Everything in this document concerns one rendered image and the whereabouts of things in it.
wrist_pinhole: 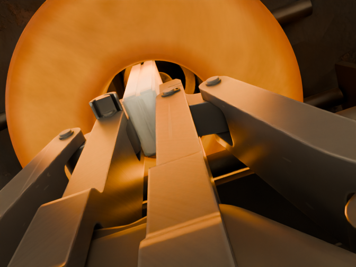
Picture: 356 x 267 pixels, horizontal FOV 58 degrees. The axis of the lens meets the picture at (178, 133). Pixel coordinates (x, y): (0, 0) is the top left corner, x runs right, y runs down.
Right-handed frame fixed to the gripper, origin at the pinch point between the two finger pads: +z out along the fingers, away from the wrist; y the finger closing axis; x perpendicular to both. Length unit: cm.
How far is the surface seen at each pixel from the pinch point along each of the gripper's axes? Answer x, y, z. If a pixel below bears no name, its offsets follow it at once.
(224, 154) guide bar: -2.9, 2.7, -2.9
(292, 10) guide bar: 1.0, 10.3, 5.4
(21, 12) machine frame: 6.7, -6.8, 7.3
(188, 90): -3.0, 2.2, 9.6
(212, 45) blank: 1.9, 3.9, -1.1
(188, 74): -1.8, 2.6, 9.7
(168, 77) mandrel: -1.0, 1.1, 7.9
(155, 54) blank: 2.4, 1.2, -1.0
